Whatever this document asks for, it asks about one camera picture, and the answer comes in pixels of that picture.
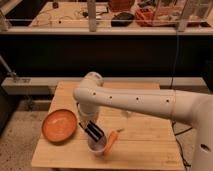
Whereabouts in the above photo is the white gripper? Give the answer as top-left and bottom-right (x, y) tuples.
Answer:
(77, 103), (104, 141)

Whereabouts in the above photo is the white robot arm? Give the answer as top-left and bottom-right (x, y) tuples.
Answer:
(73, 72), (213, 171)

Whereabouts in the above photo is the white ceramic cup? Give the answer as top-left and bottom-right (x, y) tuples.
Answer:
(87, 136), (107, 156)

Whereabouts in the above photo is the orange carrot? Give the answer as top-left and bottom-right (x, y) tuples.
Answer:
(103, 129), (122, 155)

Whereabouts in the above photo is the orange bowl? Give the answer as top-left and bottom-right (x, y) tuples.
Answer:
(42, 109), (77, 143)

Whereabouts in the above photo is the wooden table board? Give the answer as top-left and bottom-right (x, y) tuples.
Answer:
(31, 80), (185, 171)

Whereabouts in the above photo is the metal clamp stand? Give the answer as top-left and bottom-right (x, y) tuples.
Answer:
(0, 54), (31, 84)

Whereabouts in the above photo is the black object on shelf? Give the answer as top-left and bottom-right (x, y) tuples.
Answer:
(111, 12), (134, 27)

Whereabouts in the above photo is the orange box on shelf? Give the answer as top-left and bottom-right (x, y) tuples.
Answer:
(135, 9), (174, 27)

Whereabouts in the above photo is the grey bench rail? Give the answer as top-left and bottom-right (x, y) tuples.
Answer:
(1, 77), (206, 95)

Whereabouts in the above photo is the blue cable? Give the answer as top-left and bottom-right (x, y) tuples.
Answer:
(171, 32), (180, 89)

